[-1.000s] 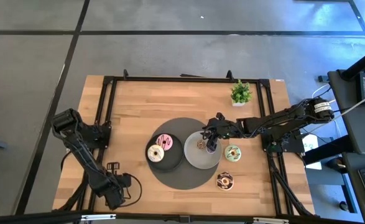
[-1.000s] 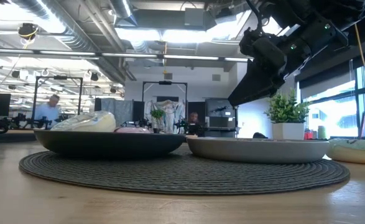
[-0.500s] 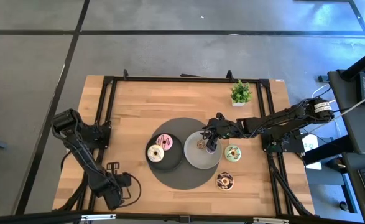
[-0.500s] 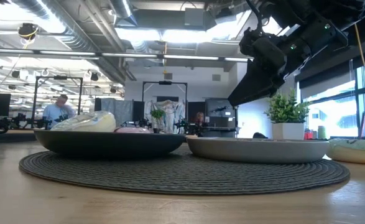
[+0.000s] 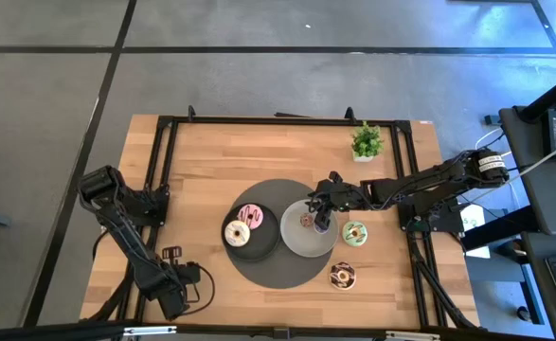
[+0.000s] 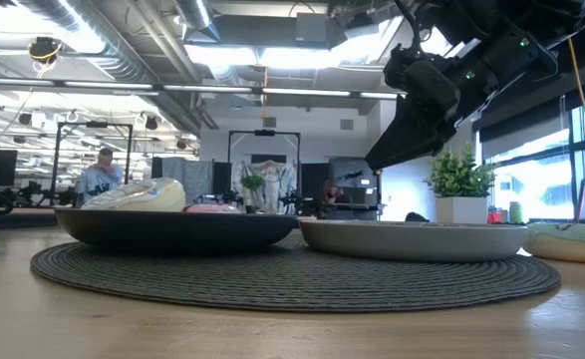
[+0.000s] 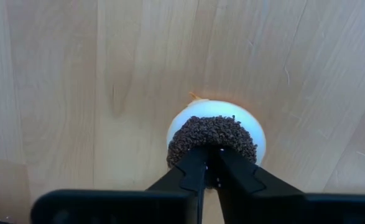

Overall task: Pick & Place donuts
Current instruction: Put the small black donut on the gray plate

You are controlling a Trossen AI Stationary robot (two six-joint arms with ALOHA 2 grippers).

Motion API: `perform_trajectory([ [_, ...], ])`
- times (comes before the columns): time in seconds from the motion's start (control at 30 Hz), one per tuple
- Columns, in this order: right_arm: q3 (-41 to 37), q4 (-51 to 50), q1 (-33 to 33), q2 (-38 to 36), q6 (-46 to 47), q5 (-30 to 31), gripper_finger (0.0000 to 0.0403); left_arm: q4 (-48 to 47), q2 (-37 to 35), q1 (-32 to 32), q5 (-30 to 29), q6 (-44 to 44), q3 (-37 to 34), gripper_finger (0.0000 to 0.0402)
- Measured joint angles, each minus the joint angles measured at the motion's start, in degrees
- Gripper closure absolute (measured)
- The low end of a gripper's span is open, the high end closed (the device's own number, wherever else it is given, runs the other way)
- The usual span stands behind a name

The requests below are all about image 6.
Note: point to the large mint drizzled donut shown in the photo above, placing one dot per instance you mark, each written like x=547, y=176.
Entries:
x=566, y=244

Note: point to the green bottle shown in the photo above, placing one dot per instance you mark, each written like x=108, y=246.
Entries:
x=516, y=213

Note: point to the large cream drizzled donut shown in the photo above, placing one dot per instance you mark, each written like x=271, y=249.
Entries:
x=142, y=197

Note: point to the person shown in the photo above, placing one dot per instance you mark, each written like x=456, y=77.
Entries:
x=100, y=182

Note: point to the hanging white cloth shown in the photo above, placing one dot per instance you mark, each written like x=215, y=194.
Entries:
x=272, y=184

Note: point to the round grey woven placemat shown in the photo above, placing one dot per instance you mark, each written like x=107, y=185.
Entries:
x=292, y=284

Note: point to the grey plate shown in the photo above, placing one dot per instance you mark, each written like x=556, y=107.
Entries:
x=411, y=242

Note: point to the grey display screen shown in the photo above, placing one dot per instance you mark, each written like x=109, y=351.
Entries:
x=352, y=174

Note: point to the black rig frame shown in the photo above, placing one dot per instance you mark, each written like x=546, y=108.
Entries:
x=95, y=124
x=264, y=132

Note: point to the large window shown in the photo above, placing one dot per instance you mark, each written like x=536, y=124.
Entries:
x=536, y=184

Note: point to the silver ventilation duct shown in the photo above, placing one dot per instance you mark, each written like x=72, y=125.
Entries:
x=122, y=60

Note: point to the linear ceiling light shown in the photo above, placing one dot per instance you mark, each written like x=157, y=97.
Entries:
x=207, y=89

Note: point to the potted plant white pot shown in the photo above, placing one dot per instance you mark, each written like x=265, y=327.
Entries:
x=459, y=209

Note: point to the large pink donut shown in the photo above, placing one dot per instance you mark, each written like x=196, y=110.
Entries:
x=212, y=208

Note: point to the red bottle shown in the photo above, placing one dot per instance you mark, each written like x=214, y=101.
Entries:
x=495, y=217

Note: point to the black plate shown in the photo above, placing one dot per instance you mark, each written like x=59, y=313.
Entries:
x=172, y=229

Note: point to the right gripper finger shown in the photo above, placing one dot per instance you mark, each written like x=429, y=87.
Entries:
x=406, y=139

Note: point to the small background potted plant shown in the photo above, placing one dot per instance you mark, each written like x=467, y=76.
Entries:
x=252, y=183

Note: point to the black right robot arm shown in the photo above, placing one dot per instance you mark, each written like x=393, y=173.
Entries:
x=521, y=30

